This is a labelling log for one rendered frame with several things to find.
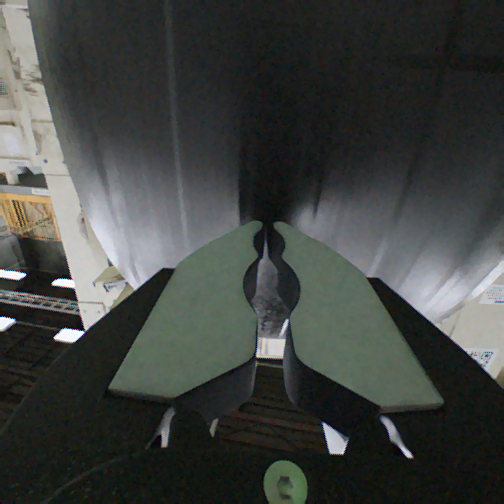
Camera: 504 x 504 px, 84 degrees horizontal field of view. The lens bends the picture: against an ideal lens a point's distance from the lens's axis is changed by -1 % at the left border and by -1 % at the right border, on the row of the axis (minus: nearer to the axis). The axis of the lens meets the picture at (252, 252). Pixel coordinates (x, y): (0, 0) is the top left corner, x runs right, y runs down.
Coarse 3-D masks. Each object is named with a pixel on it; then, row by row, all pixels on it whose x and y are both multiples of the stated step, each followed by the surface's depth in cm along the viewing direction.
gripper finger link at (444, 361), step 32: (384, 288) 8; (416, 320) 7; (416, 352) 6; (448, 352) 6; (448, 384) 6; (480, 384) 6; (384, 416) 5; (416, 416) 5; (448, 416) 5; (480, 416) 5; (416, 448) 5; (448, 448) 5; (480, 448) 5; (480, 480) 4
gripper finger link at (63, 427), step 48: (144, 288) 8; (96, 336) 6; (48, 384) 5; (96, 384) 5; (0, 432) 5; (48, 432) 5; (96, 432) 5; (144, 432) 5; (0, 480) 4; (48, 480) 4
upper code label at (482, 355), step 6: (468, 348) 41; (474, 348) 41; (480, 348) 41; (486, 348) 41; (474, 354) 41; (480, 354) 41; (486, 354) 41; (492, 354) 41; (480, 360) 42; (486, 360) 42; (492, 360) 42; (486, 366) 42
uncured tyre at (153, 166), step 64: (64, 0) 10; (128, 0) 9; (192, 0) 9; (256, 0) 9; (320, 0) 9; (384, 0) 9; (448, 0) 9; (64, 64) 11; (128, 64) 10; (192, 64) 10; (256, 64) 10; (320, 64) 10; (384, 64) 10; (64, 128) 14; (128, 128) 11; (192, 128) 11; (256, 128) 11; (320, 128) 11; (384, 128) 11; (448, 128) 11; (128, 192) 13; (192, 192) 12; (256, 192) 12; (320, 192) 12; (384, 192) 12; (448, 192) 12; (128, 256) 16; (384, 256) 14; (448, 256) 14
